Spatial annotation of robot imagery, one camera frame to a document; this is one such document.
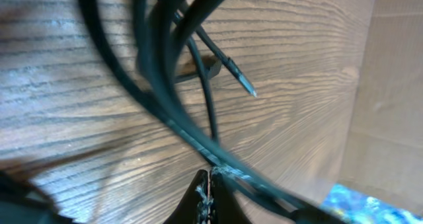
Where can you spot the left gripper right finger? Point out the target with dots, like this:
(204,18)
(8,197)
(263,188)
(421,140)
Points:
(224,209)

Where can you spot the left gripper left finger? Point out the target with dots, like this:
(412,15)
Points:
(194,205)

